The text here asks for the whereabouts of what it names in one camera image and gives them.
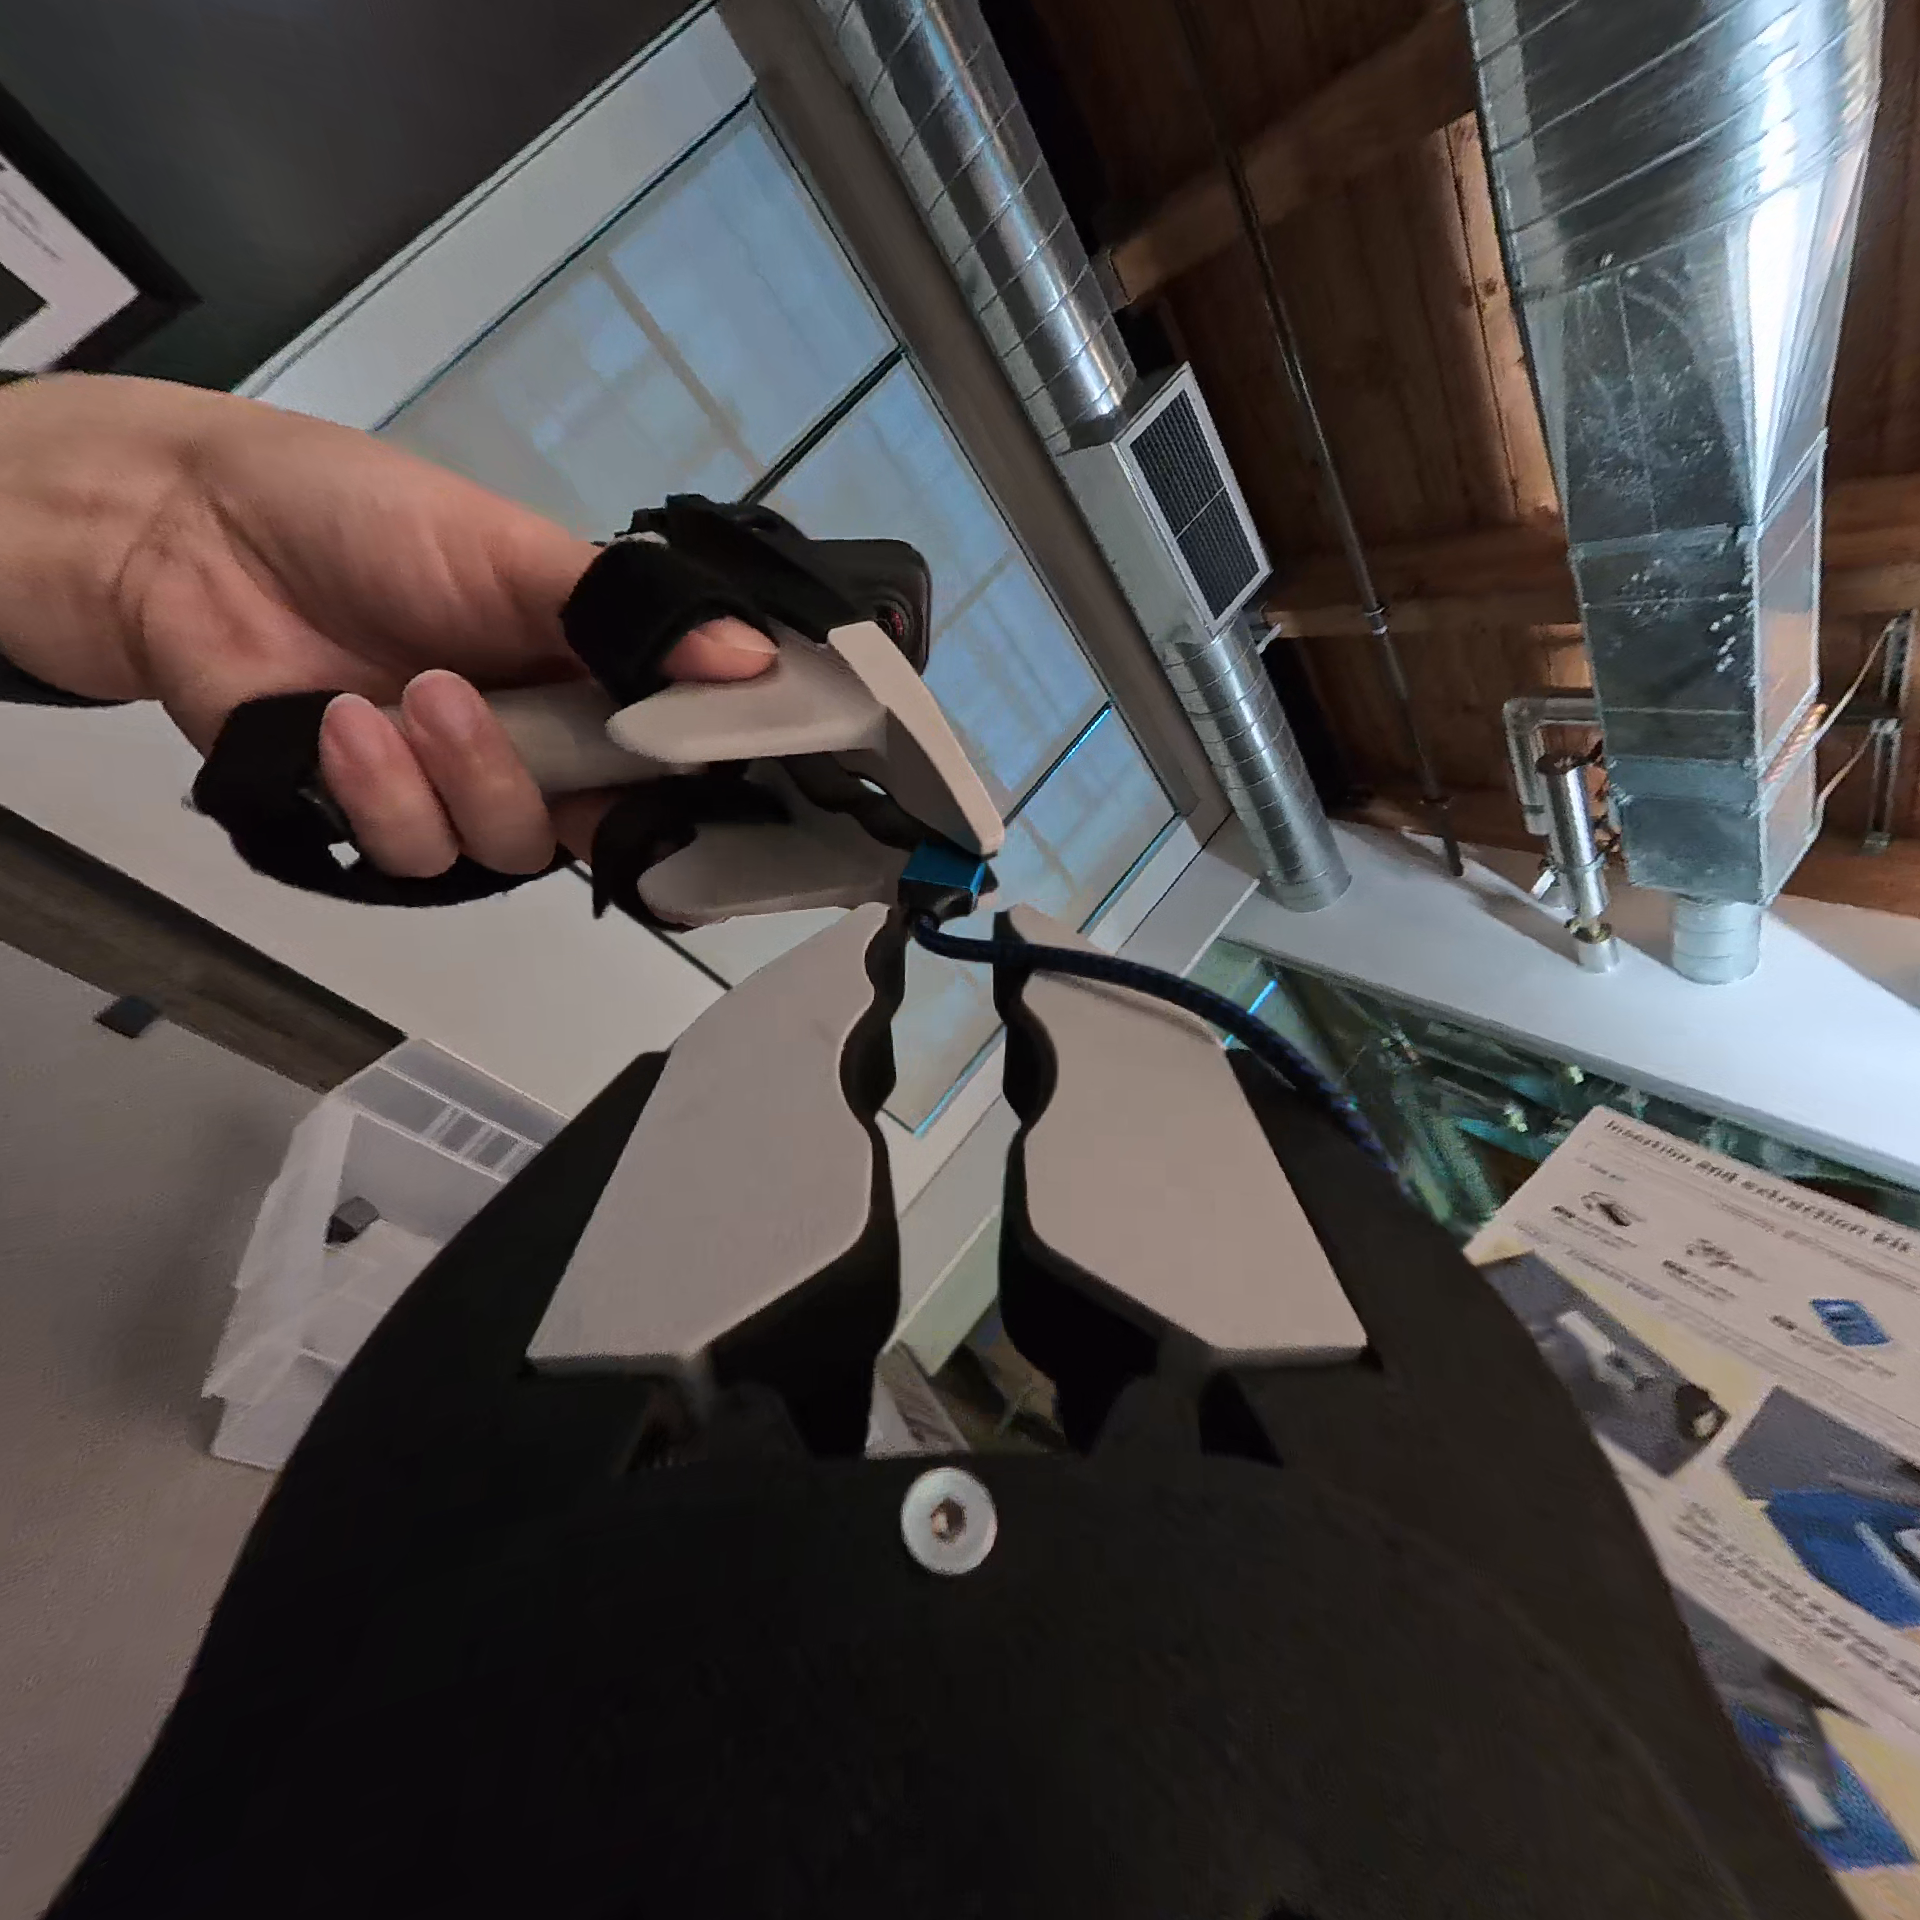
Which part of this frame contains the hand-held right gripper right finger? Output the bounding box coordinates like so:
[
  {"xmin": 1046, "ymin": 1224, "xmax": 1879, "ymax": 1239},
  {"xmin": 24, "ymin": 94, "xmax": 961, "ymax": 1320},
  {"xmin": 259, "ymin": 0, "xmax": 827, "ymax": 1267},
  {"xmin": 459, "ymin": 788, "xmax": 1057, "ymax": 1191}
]
[{"xmin": 994, "ymin": 901, "xmax": 1373, "ymax": 1456}]

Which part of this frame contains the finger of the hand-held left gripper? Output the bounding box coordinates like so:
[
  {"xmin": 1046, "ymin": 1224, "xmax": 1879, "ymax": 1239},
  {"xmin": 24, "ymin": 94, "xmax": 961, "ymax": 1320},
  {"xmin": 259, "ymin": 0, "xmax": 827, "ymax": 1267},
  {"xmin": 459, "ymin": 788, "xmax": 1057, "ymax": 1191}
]
[{"xmin": 827, "ymin": 626, "xmax": 1009, "ymax": 855}]

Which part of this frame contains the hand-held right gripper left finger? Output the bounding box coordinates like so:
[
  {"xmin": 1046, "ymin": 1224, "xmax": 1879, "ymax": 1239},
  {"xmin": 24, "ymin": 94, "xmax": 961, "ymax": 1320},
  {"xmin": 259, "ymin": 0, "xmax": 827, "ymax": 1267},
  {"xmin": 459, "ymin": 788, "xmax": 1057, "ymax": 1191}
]
[{"xmin": 526, "ymin": 901, "xmax": 908, "ymax": 1456}]

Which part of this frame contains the blue braided USB cable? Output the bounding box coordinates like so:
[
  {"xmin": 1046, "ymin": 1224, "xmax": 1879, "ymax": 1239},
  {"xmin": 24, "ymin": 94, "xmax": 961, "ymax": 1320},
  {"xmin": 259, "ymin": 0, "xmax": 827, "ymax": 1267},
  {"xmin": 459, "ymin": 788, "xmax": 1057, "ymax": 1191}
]
[{"xmin": 903, "ymin": 849, "xmax": 1419, "ymax": 1199}]

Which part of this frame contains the person's left hand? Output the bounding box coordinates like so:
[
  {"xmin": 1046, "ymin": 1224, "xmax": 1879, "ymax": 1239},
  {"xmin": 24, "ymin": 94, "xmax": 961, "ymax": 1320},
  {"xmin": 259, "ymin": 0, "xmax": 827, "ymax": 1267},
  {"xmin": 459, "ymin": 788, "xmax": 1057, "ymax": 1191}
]
[{"xmin": 0, "ymin": 369, "xmax": 779, "ymax": 881}]

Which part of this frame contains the paned window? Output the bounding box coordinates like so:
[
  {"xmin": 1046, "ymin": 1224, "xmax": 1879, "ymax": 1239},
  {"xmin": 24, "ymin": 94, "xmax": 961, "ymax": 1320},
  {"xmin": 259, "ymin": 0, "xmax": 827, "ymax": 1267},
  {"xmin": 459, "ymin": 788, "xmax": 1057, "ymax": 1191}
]
[{"xmin": 250, "ymin": 7, "xmax": 1255, "ymax": 1140}]

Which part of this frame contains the white vent grille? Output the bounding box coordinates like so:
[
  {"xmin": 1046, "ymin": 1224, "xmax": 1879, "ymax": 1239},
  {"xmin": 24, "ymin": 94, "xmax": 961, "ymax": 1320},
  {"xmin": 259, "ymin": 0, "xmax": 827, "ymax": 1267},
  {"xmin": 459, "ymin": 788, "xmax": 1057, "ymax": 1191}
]
[{"xmin": 1055, "ymin": 367, "xmax": 1277, "ymax": 632}]

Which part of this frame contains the clear plastic bin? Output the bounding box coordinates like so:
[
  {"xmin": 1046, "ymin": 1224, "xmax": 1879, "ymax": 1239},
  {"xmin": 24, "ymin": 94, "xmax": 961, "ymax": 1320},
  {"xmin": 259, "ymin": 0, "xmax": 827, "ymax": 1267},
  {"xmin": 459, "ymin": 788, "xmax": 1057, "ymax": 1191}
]
[{"xmin": 202, "ymin": 1032, "xmax": 572, "ymax": 1473}]

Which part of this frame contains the thin dark ceiling pipe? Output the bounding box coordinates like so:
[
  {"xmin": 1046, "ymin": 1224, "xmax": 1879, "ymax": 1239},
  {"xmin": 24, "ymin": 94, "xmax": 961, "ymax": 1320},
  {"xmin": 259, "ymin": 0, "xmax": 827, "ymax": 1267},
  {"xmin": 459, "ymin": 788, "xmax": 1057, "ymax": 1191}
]
[{"xmin": 1184, "ymin": 0, "xmax": 1471, "ymax": 881}]

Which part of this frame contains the silver pipe fitting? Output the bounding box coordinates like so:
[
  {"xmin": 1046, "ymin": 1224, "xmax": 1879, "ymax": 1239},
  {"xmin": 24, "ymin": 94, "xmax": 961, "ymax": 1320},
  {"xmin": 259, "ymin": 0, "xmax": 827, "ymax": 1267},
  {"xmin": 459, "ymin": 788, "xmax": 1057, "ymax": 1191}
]
[{"xmin": 1503, "ymin": 691, "xmax": 1636, "ymax": 980}]

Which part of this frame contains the printed instruction poster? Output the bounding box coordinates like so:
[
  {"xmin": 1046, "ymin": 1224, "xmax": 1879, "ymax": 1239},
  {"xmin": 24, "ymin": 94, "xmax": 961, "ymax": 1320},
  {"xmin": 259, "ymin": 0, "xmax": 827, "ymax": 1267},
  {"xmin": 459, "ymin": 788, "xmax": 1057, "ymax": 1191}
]
[{"xmin": 1463, "ymin": 1107, "xmax": 1920, "ymax": 1884}]

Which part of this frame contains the framed marker sign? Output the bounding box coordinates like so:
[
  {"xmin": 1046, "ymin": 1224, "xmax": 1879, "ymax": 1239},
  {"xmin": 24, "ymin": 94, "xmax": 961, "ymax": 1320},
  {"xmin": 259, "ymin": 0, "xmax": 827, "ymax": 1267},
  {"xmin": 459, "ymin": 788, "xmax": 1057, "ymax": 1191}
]
[{"xmin": 0, "ymin": 83, "xmax": 202, "ymax": 375}]

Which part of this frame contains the round silver air duct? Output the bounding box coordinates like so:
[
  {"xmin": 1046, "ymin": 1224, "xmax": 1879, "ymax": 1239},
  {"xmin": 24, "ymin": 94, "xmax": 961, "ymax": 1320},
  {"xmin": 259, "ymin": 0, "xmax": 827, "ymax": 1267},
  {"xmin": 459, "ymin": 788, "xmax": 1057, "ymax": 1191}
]
[{"xmin": 813, "ymin": 0, "xmax": 1353, "ymax": 908}]

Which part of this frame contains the large rectangular silver duct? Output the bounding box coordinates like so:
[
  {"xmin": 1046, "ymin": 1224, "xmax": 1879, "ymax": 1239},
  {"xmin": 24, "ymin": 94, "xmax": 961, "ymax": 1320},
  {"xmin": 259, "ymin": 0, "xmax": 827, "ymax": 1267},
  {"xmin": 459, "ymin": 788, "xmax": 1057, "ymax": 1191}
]
[{"xmin": 1463, "ymin": 0, "xmax": 1891, "ymax": 983}]

